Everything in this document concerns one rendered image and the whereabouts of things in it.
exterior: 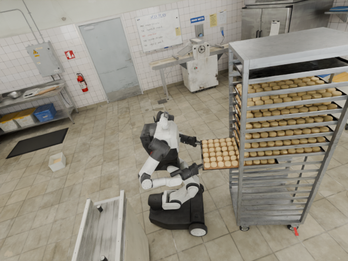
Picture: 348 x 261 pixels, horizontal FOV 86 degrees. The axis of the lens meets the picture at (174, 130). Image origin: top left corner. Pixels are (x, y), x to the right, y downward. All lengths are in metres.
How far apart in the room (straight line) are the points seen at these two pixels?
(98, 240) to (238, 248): 1.38
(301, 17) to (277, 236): 3.42
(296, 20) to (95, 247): 4.19
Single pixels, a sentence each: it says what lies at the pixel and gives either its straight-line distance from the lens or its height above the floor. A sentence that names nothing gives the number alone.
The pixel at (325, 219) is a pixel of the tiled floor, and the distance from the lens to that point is 2.71.
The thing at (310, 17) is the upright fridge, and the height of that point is 1.51.
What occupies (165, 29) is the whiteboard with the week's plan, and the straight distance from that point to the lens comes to 5.56.
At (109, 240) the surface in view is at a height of 0.84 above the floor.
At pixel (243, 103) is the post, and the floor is 1.56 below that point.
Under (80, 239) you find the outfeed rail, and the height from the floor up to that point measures 0.90.
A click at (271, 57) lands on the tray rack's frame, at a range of 1.17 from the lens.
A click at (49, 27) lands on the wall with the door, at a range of 5.64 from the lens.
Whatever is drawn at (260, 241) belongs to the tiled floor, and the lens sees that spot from 2.39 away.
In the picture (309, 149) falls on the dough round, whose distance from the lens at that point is 1.75.
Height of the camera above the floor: 2.14
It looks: 34 degrees down
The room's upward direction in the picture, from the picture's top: 12 degrees counter-clockwise
